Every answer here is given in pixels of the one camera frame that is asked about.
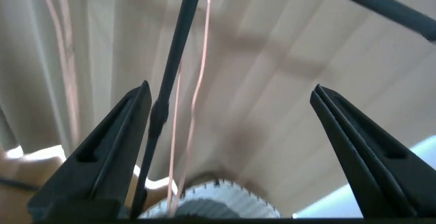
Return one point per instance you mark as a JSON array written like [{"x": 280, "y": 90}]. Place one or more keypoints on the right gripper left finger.
[{"x": 98, "y": 169}]

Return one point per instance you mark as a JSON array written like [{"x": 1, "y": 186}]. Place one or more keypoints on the black clothes rack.
[{"x": 177, "y": 47}]

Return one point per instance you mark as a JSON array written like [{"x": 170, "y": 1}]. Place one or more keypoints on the beige curtain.
[{"x": 272, "y": 98}]

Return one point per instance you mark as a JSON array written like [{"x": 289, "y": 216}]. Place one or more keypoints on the white laundry basket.
[{"x": 221, "y": 191}]

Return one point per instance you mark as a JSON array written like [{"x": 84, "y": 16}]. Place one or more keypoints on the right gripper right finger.
[{"x": 385, "y": 183}]

